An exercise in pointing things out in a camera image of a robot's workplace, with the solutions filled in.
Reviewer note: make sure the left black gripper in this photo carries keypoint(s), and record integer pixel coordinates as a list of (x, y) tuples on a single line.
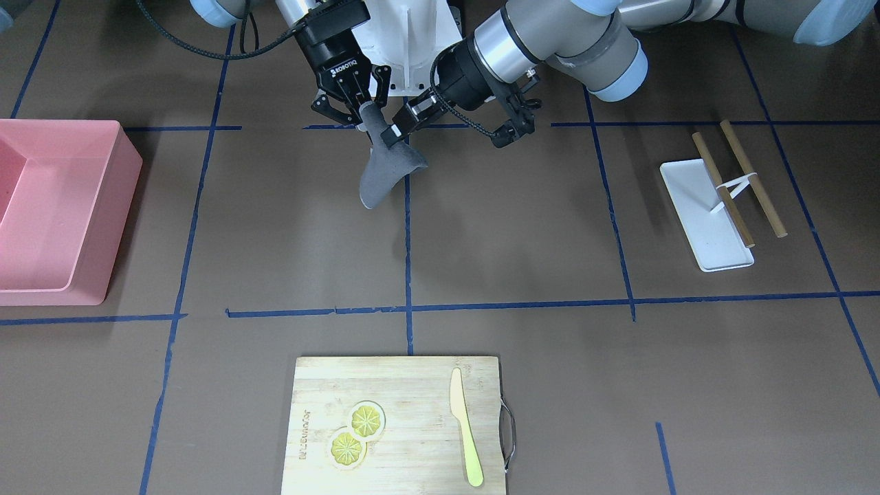
[(459, 77)]

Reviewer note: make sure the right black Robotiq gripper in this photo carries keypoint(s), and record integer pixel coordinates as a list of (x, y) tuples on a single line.
[(335, 58)]

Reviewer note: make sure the grey cleaning cloth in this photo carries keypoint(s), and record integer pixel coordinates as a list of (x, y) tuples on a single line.
[(391, 160)]

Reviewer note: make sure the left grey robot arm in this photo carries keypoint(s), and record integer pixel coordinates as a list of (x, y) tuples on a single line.
[(593, 42)]

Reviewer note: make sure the inner wooden rack bar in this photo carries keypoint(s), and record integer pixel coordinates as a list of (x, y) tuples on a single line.
[(726, 199)]

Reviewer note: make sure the wooden rack bar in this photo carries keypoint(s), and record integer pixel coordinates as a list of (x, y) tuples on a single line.
[(754, 180), (726, 199)]

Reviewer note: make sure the white rack base tray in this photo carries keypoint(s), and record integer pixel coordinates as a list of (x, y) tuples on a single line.
[(710, 230)]

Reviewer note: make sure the yellow plastic knife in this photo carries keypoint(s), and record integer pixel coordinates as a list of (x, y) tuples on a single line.
[(473, 468)]

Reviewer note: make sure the pink plastic bin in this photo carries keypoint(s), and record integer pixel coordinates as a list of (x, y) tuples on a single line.
[(67, 187)]

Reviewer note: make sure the rear lemon slice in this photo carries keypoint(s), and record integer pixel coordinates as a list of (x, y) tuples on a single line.
[(367, 421)]

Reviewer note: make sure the lemon slice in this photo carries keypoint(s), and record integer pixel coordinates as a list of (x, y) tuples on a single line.
[(367, 421), (345, 450)]

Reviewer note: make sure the outer wooden rack bar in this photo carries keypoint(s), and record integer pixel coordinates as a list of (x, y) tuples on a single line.
[(754, 180)]

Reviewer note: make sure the bamboo cutting board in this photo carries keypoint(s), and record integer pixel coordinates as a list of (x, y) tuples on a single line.
[(420, 450)]

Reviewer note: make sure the front lemon slice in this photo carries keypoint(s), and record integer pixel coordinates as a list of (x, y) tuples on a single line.
[(345, 450)]

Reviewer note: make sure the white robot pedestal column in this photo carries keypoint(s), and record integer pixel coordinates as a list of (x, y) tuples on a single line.
[(407, 36)]

